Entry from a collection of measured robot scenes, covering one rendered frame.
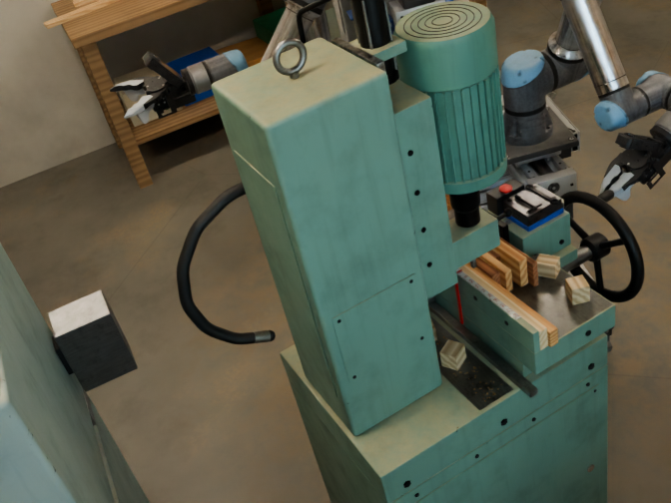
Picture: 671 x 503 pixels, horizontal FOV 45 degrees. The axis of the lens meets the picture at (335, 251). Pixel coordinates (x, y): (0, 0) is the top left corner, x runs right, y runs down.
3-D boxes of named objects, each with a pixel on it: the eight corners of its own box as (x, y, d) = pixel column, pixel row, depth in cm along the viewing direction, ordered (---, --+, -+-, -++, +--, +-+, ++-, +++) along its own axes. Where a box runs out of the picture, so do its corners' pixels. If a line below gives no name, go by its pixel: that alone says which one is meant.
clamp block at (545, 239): (572, 245, 185) (571, 213, 179) (526, 271, 181) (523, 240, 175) (529, 218, 196) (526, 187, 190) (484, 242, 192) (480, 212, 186)
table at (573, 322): (651, 304, 169) (652, 283, 166) (537, 376, 161) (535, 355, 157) (471, 190, 215) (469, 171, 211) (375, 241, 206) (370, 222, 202)
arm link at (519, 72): (494, 102, 233) (490, 59, 225) (532, 85, 236) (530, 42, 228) (519, 117, 224) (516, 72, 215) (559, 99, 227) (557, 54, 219)
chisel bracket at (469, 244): (501, 251, 170) (498, 218, 165) (447, 280, 166) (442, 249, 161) (479, 236, 176) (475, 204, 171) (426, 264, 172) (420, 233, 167)
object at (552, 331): (558, 342, 158) (557, 327, 156) (550, 347, 158) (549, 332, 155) (376, 203, 208) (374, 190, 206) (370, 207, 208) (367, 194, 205)
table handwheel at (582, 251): (568, 269, 211) (655, 315, 188) (507, 305, 206) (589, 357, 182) (553, 173, 197) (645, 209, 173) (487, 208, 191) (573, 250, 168)
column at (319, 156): (445, 386, 169) (389, 71, 125) (354, 441, 162) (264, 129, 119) (387, 329, 185) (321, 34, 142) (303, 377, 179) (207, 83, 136)
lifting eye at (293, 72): (313, 71, 131) (304, 33, 127) (281, 85, 129) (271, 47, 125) (309, 68, 132) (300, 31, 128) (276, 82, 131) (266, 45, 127)
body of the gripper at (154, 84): (157, 120, 212) (200, 104, 214) (146, 93, 206) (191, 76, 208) (149, 106, 217) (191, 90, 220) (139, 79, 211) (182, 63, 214)
